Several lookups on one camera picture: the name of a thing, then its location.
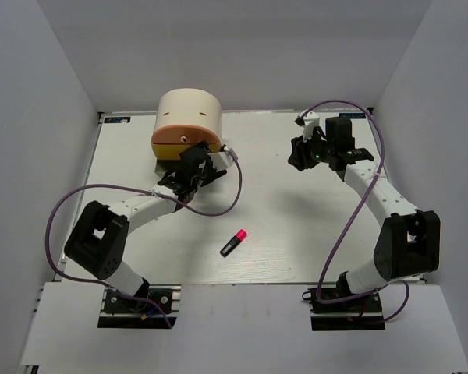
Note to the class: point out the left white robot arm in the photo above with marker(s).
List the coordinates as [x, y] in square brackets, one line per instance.
[98, 239]

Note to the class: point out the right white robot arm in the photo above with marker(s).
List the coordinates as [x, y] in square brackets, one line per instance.
[408, 244]

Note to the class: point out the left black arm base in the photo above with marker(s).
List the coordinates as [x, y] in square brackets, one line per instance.
[121, 313]

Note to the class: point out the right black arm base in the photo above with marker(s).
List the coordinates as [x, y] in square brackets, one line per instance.
[358, 315]

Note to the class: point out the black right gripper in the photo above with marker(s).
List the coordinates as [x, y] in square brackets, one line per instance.
[300, 158]

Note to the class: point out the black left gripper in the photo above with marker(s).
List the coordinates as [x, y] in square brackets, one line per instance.
[215, 174]

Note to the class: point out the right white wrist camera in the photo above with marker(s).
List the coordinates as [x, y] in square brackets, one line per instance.
[307, 122]

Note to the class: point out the cream orange drawer box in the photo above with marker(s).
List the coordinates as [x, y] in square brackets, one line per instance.
[185, 117]

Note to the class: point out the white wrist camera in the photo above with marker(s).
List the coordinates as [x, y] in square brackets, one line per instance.
[307, 122]
[223, 159]

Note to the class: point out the pink capped black highlighter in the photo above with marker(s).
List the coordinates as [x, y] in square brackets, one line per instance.
[233, 243]

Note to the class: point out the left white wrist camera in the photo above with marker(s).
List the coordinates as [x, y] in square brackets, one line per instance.
[223, 159]

